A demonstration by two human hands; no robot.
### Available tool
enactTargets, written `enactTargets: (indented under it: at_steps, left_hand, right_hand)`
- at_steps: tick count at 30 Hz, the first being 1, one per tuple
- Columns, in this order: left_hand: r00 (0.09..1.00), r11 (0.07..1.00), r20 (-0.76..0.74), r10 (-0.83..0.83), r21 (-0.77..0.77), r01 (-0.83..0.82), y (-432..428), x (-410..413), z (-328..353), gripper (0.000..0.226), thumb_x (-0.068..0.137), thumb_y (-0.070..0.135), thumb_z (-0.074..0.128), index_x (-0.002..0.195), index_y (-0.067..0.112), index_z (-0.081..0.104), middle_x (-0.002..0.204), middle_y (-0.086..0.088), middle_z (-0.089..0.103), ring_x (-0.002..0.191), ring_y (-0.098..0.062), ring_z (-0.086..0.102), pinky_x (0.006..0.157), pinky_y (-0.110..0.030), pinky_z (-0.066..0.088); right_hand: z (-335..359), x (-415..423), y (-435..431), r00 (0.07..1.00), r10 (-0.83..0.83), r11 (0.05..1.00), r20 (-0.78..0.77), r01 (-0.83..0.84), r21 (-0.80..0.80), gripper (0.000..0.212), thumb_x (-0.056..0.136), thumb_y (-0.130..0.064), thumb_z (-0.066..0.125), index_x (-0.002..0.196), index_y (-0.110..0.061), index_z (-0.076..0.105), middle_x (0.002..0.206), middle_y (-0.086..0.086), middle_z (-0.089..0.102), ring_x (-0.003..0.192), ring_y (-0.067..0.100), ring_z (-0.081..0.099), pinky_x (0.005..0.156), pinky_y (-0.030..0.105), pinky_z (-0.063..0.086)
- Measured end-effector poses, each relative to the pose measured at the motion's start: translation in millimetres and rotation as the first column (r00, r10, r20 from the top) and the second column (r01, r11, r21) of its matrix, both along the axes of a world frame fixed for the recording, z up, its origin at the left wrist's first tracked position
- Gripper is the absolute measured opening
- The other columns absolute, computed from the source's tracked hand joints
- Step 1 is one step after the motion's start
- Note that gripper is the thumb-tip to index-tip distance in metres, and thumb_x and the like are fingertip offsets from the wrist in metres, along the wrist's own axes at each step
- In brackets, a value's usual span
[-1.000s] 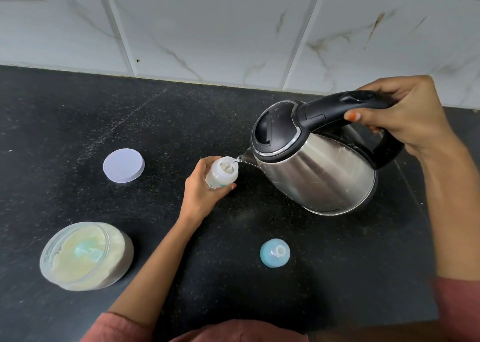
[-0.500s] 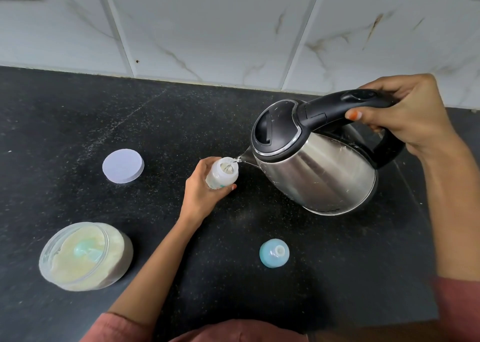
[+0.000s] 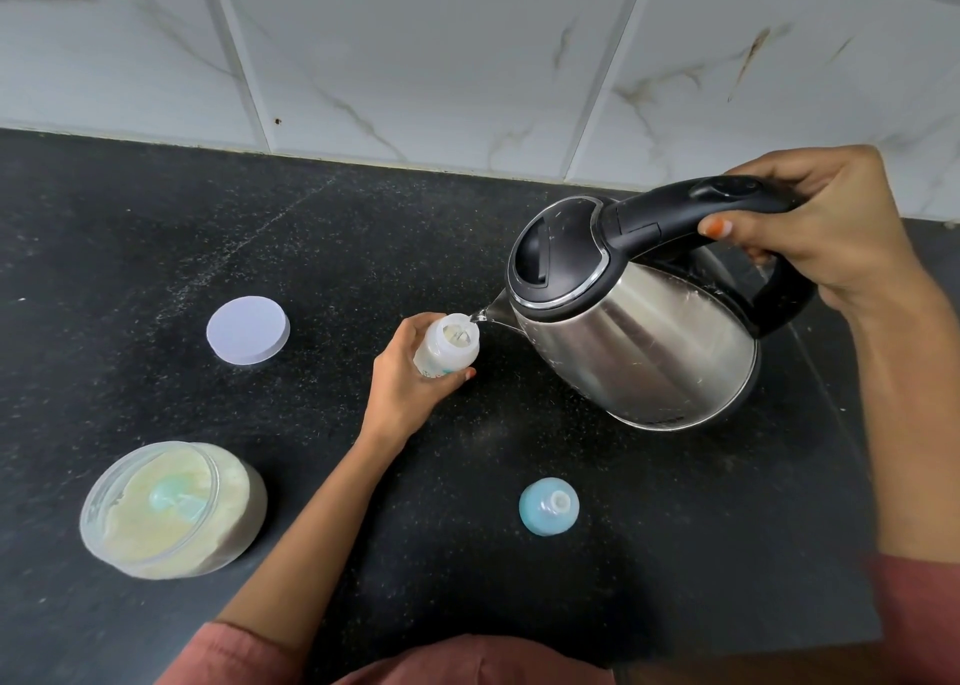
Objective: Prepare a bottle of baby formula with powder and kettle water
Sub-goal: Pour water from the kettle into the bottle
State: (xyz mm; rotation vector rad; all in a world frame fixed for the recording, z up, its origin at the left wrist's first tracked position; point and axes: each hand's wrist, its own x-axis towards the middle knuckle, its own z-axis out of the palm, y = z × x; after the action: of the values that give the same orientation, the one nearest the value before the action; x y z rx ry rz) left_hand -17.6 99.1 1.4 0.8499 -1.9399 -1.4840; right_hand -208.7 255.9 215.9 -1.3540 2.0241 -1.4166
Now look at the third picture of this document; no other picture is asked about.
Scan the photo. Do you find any light blue measuring scoop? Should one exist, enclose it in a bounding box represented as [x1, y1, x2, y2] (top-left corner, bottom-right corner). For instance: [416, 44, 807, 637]
[148, 478, 208, 525]

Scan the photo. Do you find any blue bottle teat cap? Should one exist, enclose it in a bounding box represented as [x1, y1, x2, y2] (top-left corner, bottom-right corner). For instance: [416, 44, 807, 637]
[518, 477, 581, 539]

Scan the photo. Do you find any steel electric kettle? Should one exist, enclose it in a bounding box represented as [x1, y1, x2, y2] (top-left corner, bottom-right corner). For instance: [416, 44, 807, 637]
[470, 175, 819, 432]

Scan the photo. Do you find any person's right hand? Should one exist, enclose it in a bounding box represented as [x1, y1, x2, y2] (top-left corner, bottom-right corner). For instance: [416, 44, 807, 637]
[697, 144, 928, 311]

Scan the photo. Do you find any person's right forearm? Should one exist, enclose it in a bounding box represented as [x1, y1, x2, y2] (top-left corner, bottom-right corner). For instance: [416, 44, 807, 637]
[843, 268, 960, 566]

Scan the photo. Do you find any clear plastic baby bottle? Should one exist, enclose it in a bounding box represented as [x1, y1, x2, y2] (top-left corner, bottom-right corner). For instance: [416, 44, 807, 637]
[412, 313, 482, 380]

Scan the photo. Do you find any person's left hand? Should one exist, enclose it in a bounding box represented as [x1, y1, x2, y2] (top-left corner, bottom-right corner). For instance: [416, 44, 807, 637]
[358, 312, 478, 453]

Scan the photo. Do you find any person's left forearm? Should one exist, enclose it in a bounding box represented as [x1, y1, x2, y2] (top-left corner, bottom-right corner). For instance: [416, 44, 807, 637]
[215, 433, 410, 652]

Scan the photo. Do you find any lilac round jar lid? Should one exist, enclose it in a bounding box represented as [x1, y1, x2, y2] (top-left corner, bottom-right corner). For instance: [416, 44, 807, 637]
[205, 295, 292, 368]

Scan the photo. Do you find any reddish pink garment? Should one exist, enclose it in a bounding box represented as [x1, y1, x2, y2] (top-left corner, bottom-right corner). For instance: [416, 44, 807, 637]
[155, 553, 960, 685]

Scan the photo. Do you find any clear milk powder jar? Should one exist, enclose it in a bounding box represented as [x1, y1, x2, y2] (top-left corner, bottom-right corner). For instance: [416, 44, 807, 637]
[79, 440, 269, 582]

